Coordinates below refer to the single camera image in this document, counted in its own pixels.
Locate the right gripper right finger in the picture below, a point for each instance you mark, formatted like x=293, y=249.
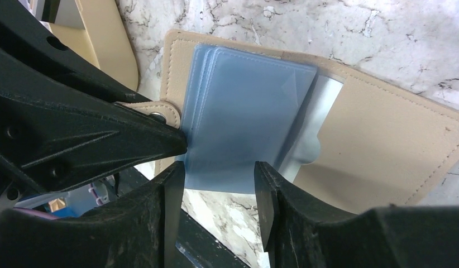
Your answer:
x=299, y=230

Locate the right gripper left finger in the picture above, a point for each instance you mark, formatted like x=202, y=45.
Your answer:
x=138, y=229

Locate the beige oval tray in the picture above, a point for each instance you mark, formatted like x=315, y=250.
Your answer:
x=94, y=30

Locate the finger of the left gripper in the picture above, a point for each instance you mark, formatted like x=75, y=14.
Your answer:
x=53, y=137
x=26, y=39

